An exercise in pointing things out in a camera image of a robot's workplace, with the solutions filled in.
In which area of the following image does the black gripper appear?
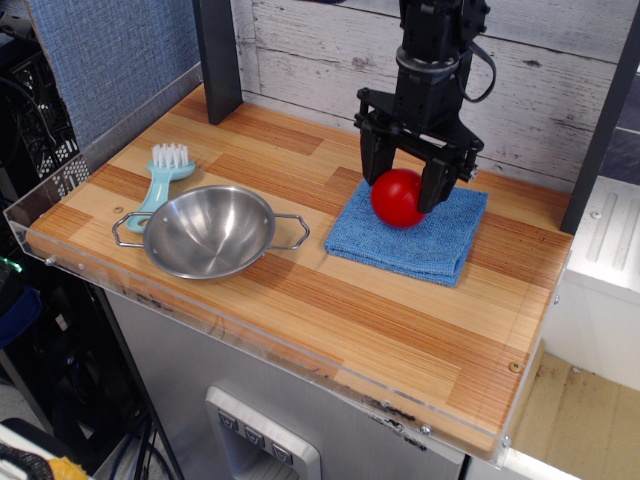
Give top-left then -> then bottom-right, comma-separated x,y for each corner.
355,62 -> 484,214

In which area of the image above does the red ball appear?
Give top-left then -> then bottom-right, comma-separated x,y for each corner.
370,169 -> 426,229

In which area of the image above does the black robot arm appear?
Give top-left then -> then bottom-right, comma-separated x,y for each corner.
355,1 -> 495,214

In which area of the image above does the blue folded cloth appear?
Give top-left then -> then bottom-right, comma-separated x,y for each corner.
324,181 -> 489,287

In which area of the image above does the yellow object at corner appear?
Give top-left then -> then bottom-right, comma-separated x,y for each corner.
45,457 -> 90,480

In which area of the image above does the clear acrylic table guard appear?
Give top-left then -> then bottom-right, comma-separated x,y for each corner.
7,89 -> 570,461

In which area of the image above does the light blue scrub brush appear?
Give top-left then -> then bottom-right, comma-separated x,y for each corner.
126,144 -> 196,233

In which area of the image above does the white grooved sink unit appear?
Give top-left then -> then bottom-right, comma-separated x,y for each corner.
541,177 -> 639,390

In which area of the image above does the steel toy appliance cabinet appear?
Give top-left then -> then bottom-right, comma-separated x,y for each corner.
106,292 -> 467,479

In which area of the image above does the black plastic crate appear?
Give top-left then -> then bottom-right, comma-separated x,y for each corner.
1,34 -> 79,183

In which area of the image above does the steel bowl with handles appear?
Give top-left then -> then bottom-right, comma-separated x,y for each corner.
112,185 -> 310,280

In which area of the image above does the dark right vertical post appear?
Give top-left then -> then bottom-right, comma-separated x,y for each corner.
560,7 -> 639,235

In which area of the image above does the dark vertical post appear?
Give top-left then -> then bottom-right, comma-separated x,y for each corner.
192,0 -> 243,125
560,7 -> 639,235

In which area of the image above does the dark left vertical post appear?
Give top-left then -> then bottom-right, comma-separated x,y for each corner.
192,0 -> 243,125

